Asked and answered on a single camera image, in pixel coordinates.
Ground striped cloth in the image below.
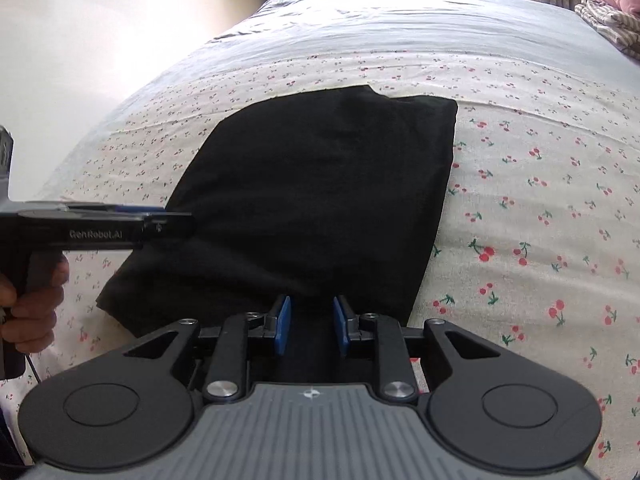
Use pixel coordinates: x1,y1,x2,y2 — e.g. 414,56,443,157
574,0,640,63

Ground black pants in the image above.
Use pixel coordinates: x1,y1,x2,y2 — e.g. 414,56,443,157
95,85,459,386

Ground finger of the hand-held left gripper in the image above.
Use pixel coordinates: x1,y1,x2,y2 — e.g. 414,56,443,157
60,202,167,216
144,211,193,235

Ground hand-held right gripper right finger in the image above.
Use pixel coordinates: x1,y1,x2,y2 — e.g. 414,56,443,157
332,294,501,404

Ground person's left hand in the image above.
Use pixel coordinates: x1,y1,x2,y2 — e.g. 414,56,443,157
0,255,71,356

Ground bed with blue sheet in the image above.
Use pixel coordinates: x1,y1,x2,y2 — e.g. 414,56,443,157
0,0,640,480

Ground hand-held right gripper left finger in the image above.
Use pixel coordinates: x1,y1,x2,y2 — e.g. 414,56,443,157
122,294,292,405

